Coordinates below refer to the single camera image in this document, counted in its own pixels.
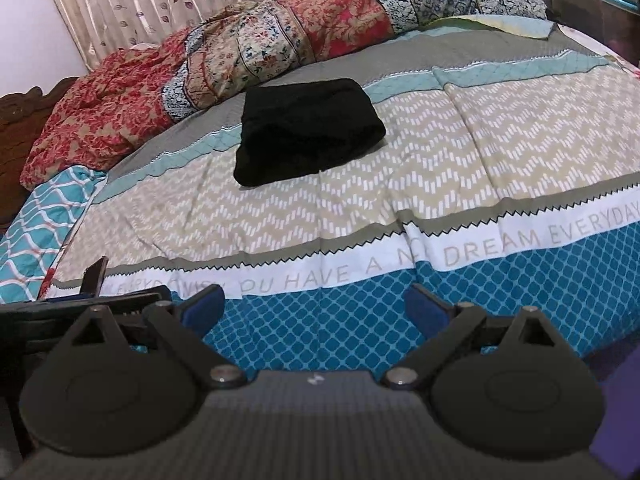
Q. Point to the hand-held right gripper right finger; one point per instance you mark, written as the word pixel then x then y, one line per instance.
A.
pixel 427 310

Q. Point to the purple cloth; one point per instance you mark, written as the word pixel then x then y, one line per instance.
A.
pixel 620 410

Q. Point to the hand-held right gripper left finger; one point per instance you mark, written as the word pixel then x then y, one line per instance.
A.
pixel 201 310

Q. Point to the floral patchwork quilt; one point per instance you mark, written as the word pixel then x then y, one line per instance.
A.
pixel 125 110

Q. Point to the teal lattice pillow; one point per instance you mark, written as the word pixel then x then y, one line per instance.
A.
pixel 45 220

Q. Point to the carved wooden headboard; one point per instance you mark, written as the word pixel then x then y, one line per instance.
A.
pixel 20 130

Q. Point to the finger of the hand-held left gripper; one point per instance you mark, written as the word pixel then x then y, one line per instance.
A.
pixel 125 297
pixel 95 276

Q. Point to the zigzag patterned bedspread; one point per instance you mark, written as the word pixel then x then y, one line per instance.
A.
pixel 450 160

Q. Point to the leaf print curtain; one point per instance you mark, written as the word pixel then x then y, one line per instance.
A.
pixel 150 0

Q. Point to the black pants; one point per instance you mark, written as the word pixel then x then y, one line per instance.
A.
pixel 305 130

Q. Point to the dark wooden furniture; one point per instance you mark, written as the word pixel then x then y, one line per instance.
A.
pixel 585 25

